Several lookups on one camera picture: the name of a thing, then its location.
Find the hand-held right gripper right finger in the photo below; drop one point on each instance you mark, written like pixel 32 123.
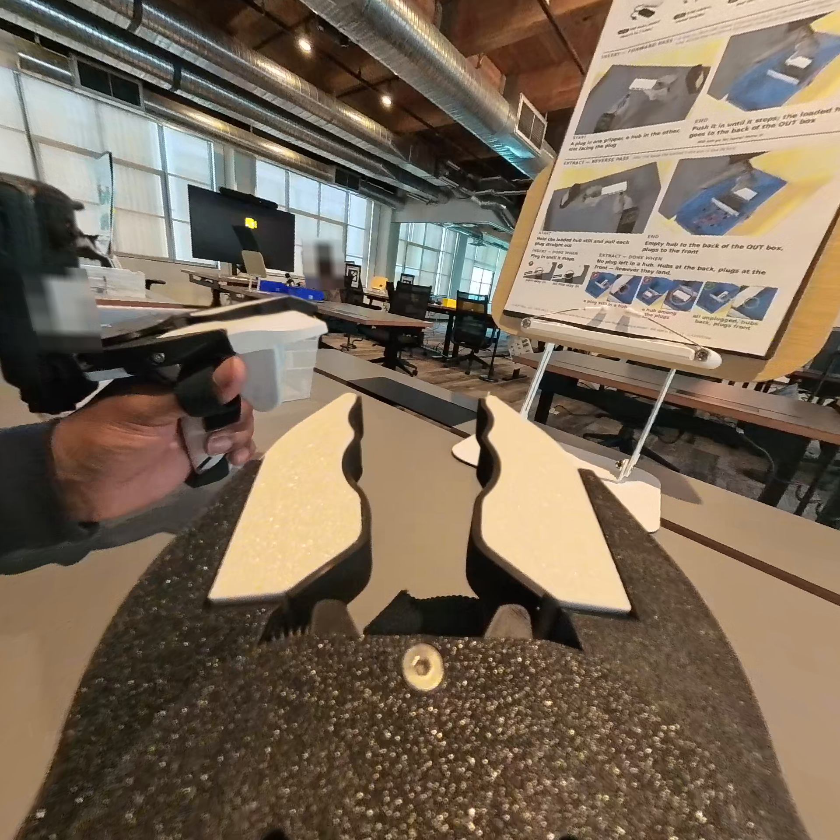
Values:
pixel 551 525

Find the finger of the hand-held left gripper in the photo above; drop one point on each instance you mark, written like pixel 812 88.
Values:
pixel 259 374
pixel 275 328

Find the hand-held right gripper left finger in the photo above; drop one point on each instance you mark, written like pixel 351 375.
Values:
pixel 295 518

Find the blue plastic bin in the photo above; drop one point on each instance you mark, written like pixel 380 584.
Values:
pixel 272 285
pixel 305 292

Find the wooden desk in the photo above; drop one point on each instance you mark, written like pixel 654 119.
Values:
pixel 722 394
pixel 367 315

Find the black display screen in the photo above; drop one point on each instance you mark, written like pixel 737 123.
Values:
pixel 223 223

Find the black office chair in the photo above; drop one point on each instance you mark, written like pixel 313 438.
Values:
pixel 472 321
pixel 407 302

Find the printed instruction board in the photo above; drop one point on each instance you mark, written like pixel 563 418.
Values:
pixel 656 197

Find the metal air duct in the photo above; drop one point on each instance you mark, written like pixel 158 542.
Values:
pixel 249 141
pixel 216 62
pixel 420 59

